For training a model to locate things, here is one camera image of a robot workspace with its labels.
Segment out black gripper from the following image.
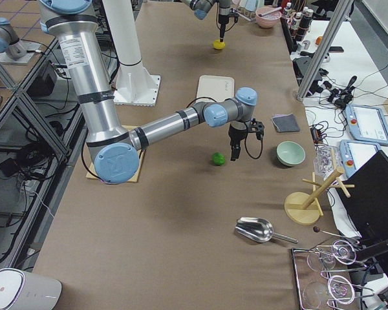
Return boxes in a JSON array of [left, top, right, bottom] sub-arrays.
[[217, 6, 230, 43], [228, 121, 248, 161]]

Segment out yellow lemon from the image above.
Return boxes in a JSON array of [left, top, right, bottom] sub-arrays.
[[213, 39, 226, 50]]

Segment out green lime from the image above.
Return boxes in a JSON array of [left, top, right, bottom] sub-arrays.
[[211, 152, 226, 166]]

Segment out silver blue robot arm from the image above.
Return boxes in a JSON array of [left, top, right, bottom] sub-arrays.
[[181, 0, 235, 43], [39, 1, 258, 184]]

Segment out cream rabbit tray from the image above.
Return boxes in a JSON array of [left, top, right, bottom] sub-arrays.
[[196, 75, 235, 101]]

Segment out glass rack tray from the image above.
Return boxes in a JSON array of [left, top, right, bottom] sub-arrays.
[[291, 239, 374, 309]]

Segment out pink bowl with ice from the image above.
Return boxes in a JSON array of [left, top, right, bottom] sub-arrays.
[[255, 6, 282, 29]]

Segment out mint green bowl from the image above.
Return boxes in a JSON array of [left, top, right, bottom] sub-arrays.
[[276, 141, 306, 167]]

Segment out grey folded cloth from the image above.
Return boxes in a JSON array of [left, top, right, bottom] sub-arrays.
[[271, 114, 300, 133]]

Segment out metal scoop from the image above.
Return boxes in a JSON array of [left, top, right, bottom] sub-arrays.
[[235, 217, 299, 244]]

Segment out wooden mug tree stand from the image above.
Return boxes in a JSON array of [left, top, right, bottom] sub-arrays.
[[284, 149, 356, 225]]

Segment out teach pendant tablet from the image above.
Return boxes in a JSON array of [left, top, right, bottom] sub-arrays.
[[339, 139, 381, 178], [345, 104, 388, 146]]

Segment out wooden cutting board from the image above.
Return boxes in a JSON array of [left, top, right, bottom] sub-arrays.
[[85, 125, 145, 183]]

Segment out black monitor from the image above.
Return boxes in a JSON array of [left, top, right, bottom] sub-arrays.
[[339, 150, 388, 240]]

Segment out white speaker device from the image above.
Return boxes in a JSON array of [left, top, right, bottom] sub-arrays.
[[0, 268, 62, 309]]

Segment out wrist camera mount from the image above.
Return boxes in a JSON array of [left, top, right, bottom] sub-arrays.
[[229, 9, 239, 23], [248, 118, 264, 141]]

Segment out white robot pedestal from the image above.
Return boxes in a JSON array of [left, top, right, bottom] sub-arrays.
[[103, 0, 160, 107]]

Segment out aluminium frame post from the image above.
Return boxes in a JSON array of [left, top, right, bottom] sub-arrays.
[[296, 0, 353, 101]]

